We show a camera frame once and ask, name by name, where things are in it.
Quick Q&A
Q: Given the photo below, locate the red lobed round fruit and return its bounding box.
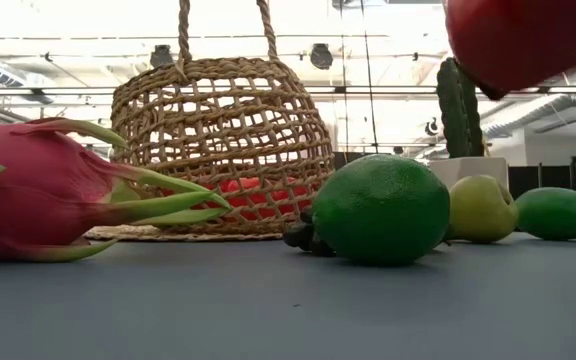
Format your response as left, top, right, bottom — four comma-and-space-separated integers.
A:
216, 177, 272, 222

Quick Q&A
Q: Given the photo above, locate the woven wicker basket with handles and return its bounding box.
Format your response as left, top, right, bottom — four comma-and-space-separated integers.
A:
83, 0, 337, 243

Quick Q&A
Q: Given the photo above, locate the yellow-green pear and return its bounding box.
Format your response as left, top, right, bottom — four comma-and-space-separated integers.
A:
442, 173, 520, 245

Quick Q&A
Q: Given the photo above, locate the pink dragon fruit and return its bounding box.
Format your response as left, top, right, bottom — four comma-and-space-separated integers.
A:
0, 117, 232, 264

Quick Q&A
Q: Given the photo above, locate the red bell pepper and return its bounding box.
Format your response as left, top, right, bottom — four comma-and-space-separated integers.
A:
443, 0, 576, 102

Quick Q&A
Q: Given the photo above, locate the dark purple grape bunch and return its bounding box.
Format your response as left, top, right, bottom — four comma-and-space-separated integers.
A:
282, 207, 338, 258

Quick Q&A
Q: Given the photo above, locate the large green lime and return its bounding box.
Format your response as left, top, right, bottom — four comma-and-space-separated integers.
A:
310, 152, 452, 267

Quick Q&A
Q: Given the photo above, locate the thin black vertical pole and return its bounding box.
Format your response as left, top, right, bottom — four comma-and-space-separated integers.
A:
338, 0, 350, 151

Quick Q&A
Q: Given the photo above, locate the green cactus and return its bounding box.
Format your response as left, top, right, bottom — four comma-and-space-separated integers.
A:
436, 56, 485, 158

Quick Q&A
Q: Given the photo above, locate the dark office partition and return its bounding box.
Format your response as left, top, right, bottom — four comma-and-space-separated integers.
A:
507, 164, 572, 199

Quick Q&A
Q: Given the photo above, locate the black hanging cable with loop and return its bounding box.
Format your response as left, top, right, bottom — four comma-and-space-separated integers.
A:
359, 0, 380, 154

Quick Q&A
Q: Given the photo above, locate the long horizontal ceiling rail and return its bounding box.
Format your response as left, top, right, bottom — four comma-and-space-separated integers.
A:
0, 85, 576, 97

